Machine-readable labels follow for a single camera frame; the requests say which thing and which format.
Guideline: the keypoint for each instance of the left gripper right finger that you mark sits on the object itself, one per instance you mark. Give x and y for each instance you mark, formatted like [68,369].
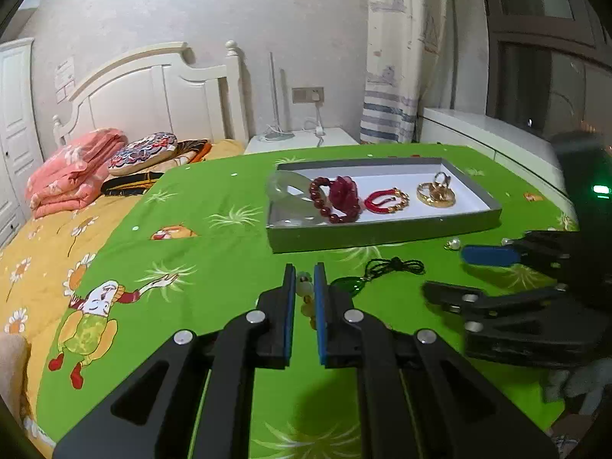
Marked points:
[418,397]

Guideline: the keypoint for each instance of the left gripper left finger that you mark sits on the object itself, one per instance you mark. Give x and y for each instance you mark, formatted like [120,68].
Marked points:
[192,397]

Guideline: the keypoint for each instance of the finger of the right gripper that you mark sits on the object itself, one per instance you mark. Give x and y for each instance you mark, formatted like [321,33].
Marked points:
[542,328]
[554,254]

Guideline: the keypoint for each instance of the white pearl with hook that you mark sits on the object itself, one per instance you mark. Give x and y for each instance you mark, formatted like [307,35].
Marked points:
[453,244]

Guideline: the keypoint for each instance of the dark red flower ornament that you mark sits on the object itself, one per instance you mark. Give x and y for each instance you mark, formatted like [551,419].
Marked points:
[343,195]

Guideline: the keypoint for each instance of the grey white jewelry tray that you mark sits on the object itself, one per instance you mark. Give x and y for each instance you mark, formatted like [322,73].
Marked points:
[391,212]

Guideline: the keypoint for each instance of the white window sill ledge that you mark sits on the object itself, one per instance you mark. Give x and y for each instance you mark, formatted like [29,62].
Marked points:
[522,153]

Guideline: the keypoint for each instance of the gold bangle with rings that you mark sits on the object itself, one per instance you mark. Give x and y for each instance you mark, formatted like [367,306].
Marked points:
[437,193]

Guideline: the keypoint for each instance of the green cartoon print cloth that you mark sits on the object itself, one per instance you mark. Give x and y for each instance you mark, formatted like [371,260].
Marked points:
[305,411]

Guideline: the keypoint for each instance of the pale green jade bangle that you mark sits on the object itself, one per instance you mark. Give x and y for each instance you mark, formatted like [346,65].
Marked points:
[290,202]

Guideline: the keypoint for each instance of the sailboat print curtain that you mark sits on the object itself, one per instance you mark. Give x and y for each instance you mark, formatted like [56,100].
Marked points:
[404,39]

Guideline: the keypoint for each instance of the black orange cloth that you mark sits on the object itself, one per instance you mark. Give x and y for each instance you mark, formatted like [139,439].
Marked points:
[139,182]

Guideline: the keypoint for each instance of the white bedside table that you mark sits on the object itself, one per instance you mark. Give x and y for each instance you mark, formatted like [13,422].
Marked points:
[328,136]

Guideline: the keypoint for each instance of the patterned embroidered pillow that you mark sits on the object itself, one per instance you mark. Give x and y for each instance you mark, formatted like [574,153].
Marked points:
[143,153]

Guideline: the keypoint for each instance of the folded pink blanket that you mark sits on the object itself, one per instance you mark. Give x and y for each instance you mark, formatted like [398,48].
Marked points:
[72,178]

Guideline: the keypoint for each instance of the white standing lamp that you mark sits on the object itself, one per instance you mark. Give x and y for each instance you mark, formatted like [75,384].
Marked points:
[274,131]

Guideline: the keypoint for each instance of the white wooden headboard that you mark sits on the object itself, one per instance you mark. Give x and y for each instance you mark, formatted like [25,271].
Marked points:
[152,89]

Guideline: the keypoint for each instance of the white charger with cable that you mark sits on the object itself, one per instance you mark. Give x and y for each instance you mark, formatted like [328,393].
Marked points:
[315,124]

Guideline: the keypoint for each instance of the wall power socket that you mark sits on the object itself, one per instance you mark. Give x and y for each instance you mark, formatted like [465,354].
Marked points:
[308,95]

